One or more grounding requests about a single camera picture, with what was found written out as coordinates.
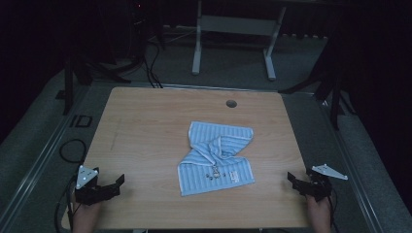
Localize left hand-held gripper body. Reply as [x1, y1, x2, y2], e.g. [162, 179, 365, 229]
[74, 164, 112, 207]

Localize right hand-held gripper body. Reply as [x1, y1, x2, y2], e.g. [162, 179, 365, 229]
[305, 163, 350, 203]

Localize blue white striped towel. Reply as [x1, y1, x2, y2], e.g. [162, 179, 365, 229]
[177, 120, 256, 198]

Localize person's left hand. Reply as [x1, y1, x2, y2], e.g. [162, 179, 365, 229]
[73, 197, 102, 219]

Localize person's right hand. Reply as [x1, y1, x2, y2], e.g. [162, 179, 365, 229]
[306, 193, 332, 216]

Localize black stand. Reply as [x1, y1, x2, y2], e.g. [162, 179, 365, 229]
[53, 54, 145, 117]
[277, 28, 359, 131]

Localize right hand-held gripper cable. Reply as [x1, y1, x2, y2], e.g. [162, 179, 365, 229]
[327, 186, 340, 233]

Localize hand-held gripper cable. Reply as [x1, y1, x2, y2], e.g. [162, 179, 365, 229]
[53, 176, 81, 233]
[327, 186, 340, 233]

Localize left hand-held gripper cable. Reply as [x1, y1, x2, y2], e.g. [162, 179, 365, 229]
[53, 176, 81, 233]

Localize metal floor rail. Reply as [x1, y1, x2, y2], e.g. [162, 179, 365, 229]
[309, 91, 387, 233]
[0, 84, 98, 227]

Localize black looped floor cable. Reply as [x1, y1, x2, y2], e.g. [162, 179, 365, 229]
[58, 138, 88, 165]

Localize black rectangular floor bracket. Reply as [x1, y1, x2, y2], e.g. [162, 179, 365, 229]
[69, 114, 94, 128]

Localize black hanging cables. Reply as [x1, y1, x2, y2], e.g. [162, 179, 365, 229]
[141, 40, 164, 89]

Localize white metal desk frame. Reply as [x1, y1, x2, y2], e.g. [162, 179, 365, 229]
[190, 0, 288, 82]

